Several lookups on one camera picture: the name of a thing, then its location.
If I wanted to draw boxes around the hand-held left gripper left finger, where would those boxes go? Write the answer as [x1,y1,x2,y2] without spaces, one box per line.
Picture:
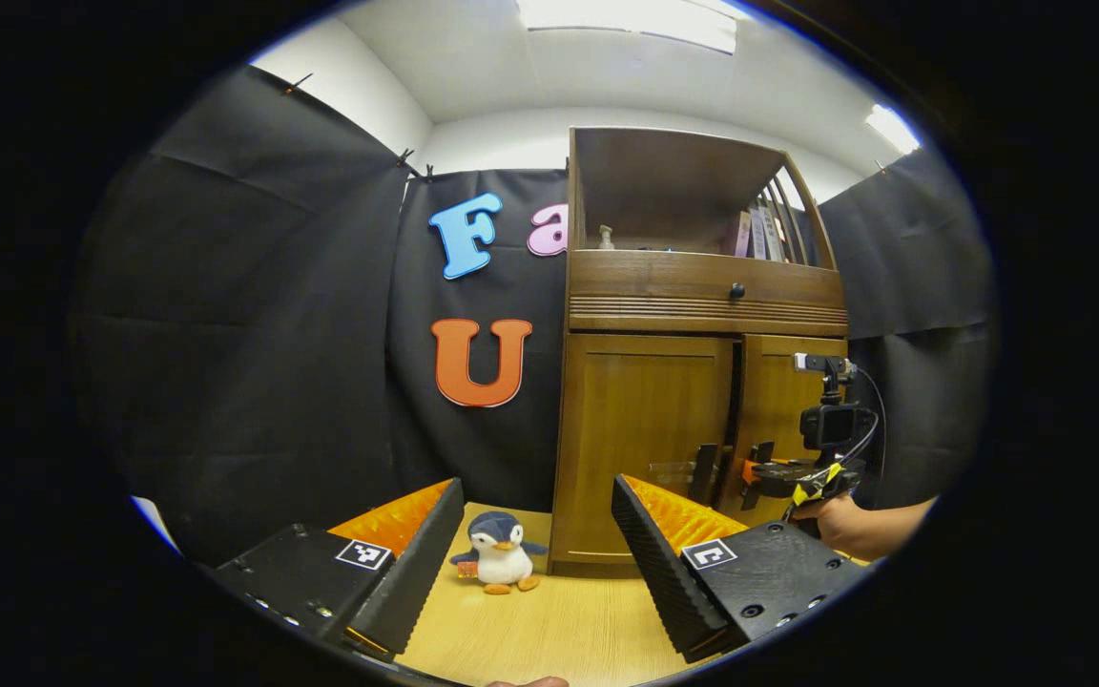
[211,477,466,661]

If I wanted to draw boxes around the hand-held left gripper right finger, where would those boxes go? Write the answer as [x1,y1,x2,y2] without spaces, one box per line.
[612,474,870,666]

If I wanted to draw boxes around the wooden shoe cabinet door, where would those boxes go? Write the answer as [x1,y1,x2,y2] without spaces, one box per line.
[557,334,736,569]
[721,334,848,531]

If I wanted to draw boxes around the wooden double-door shoe cabinet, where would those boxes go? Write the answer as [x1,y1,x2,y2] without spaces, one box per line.
[549,126,851,578]

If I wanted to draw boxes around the penguin plush toy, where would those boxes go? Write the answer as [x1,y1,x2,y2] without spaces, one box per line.
[449,510,549,595]

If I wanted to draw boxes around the black backdrop cloth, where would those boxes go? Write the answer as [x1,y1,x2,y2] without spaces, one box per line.
[73,65,994,564]

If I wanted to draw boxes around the small ceiling light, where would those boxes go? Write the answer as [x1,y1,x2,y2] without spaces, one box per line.
[864,103,921,156]

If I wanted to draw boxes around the large rectangular ceiling light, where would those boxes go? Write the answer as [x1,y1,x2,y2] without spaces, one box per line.
[516,0,739,53]

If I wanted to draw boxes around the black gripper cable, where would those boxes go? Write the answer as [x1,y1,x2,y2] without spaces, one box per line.
[836,365,889,478]

